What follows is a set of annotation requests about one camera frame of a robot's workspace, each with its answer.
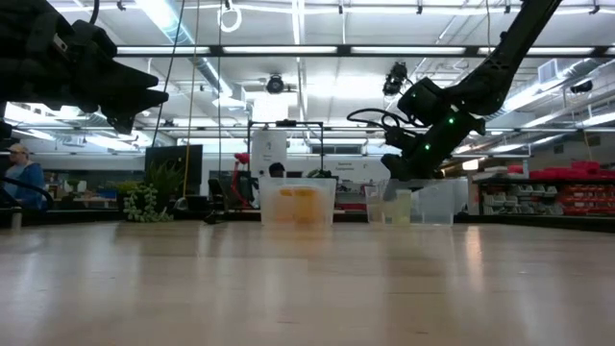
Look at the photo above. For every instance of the black background monitor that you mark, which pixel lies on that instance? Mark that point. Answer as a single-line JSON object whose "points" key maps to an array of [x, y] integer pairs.
{"points": [[161, 156]]}

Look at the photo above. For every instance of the small artificial green plant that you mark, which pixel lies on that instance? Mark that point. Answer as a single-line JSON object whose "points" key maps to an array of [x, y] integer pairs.
{"points": [[141, 204]]}

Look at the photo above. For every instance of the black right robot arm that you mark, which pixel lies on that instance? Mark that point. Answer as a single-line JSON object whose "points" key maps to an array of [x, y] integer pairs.
{"points": [[504, 62]]}

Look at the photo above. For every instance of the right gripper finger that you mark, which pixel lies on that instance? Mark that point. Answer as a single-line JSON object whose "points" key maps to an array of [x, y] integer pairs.
{"points": [[394, 186]]}

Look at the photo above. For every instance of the thin black stand frame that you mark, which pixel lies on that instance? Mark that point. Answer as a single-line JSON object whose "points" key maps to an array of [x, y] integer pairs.
{"points": [[286, 123]]}

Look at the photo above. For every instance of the black hanging overhead camera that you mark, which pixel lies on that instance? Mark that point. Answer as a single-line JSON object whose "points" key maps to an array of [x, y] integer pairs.
{"points": [[394, 79]]}

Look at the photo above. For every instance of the person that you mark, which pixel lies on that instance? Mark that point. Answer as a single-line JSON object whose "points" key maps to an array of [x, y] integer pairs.
{"points": [[276, 170], [26, 180]]}

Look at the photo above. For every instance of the clear plastic bin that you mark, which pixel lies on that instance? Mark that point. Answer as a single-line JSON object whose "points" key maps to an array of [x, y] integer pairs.
{"points": [[432, 206], [327, 202]]}

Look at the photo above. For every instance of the shelf with red bins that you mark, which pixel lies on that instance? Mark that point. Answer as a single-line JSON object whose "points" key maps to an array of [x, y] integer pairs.
{"points": [[576, 173]]}

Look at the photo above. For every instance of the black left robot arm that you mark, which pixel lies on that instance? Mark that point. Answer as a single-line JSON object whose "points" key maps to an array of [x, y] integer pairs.
{"points": [[14, 48]]}

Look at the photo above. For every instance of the black round ceiling device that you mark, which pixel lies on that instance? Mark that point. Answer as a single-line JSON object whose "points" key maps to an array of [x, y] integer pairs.
{"points": [[275, 84]]}

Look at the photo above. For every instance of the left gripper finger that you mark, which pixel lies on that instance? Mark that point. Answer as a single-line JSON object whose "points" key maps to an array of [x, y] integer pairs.
{"points": [[127, 79], [139, 103]]}

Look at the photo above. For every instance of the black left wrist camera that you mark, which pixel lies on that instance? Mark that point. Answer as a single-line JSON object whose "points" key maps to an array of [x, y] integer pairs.
{"points": [[79, 36]]}

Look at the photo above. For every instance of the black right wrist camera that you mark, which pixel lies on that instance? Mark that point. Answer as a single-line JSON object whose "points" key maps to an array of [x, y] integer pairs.
{"points": [[399, 139]]}

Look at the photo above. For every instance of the black aluminium table frame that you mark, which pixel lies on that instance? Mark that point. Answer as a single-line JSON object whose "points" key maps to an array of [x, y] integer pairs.
{"points": [[528, 221]]}

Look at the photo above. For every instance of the white sign board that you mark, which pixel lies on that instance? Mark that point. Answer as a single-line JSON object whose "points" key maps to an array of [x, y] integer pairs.
{"points": [[269, 151]]}

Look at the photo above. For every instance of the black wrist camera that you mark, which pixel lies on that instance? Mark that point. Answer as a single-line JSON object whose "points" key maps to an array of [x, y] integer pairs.
{"points": [[399, 139], [79, 36]]}

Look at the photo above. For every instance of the red background machine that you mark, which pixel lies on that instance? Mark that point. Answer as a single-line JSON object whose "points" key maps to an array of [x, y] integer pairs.
{"points": [[241, 157]]}

